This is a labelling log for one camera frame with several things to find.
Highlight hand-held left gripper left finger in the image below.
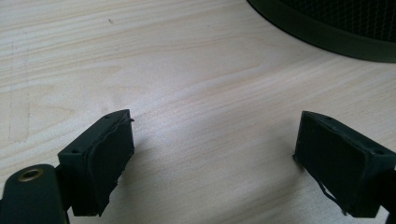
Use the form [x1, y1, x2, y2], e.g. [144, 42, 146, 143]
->
[56, 108, 135, 217]

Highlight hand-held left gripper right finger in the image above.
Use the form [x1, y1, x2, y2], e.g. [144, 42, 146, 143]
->
[292, 110, 396, 218]

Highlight black mesh trash bin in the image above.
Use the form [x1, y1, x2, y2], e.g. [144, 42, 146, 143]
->
[247, 0, 396, 63]

